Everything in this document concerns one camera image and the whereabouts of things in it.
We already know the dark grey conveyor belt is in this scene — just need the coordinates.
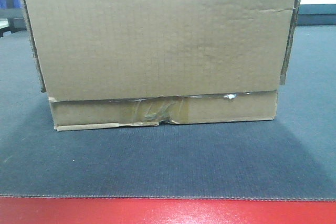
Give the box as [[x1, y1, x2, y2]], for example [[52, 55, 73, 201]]
[[1, 26, 335, 200]]

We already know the red conveyor edge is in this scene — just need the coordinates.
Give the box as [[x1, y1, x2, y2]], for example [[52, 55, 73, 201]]
[[1, 197, 335, 223]]

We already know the brown cardboard carton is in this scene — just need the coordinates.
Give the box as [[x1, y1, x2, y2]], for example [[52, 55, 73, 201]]
[[22, 0, 300, 131]]

